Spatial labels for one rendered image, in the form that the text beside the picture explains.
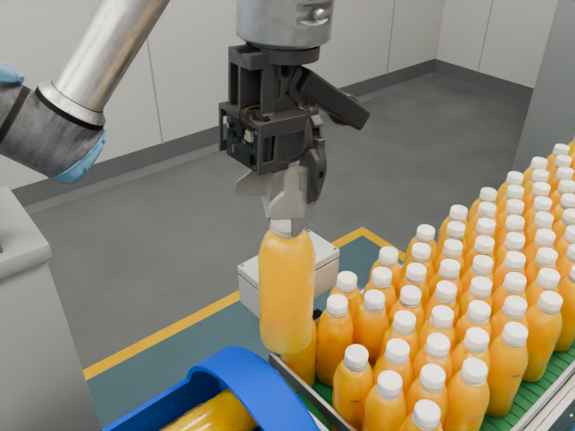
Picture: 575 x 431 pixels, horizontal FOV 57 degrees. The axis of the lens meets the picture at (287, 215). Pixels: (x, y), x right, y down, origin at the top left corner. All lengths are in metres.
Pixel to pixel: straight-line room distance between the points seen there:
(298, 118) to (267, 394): 0.36
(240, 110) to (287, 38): 0.08
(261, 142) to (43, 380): 1.11
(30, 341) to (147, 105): 2.49
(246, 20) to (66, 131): 0.73
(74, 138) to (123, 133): 2.49
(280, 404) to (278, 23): 0.45
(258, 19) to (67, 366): 1.17
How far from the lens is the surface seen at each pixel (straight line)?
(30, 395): 1.52
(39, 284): 1.32
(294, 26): 0.48
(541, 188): 1.47
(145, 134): 3.74
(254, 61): 0.49
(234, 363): 0.74
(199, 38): 3.75
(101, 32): 1.15
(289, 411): 0.70
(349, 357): 0.91
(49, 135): 1.18
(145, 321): 2.60
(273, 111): 0.52
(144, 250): 3.02
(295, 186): 0.56
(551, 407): 1.22
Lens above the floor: 1.79
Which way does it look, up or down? 34 degrees down
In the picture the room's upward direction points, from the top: straight up
